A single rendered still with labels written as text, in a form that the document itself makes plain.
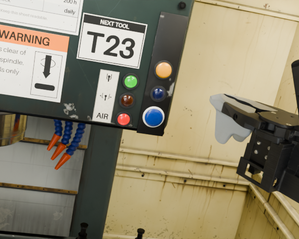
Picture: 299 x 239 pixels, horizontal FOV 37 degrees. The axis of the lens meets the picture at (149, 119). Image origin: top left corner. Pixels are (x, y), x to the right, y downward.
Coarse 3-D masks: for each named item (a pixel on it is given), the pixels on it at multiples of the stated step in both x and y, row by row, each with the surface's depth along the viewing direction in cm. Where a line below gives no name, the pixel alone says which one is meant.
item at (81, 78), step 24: (96, 0) 67; (120, 0) 67; (144, 0) 68; (168, 0) 68; (192, 0) 69; (0, 24) 66; (72, 48) 69; (144, 48) 70; (72, 72) 70; (96, 72) 70; (120, 72) 71; (144, 72) 71; (0, 96) 70; (72, 96) 71; (72, 120) 73
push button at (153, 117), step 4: (148, 112) 73; (152, 112) 73; (156, 112) 73; (160, 112) 73; (148, 116) 73; (152, 116) 73; (156, 116) 73; (160, 116) 73; (148, 120) 73; (152, 120) 73; (156, 120) 73; (160, 120) 73; (148, 124) 74; (152, 124) 74; (156, 124) 74
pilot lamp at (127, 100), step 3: (123, 96) 72; (126, 96) 72; (129, 96) 72; (123, 99) 72; (126, 99) 72; (129, 99) 72; (132, 99) 72; (123, 102) 72; (126, 102) 72; (129, 102) 72; (132, 102) 72; (126, 105) 72; (129, 105) 72
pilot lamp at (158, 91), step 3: (156, 90) 72; (159, 90) 72; (162, 90) 72; (153, 93) 72; (156, 93) 72; (159, 93) 72; (162, 93) 72; (153, 96) 72; (156, 96) 72; (159, 96) 72; (162, 96) 72; (156, 99) 73; (159, 99) 73
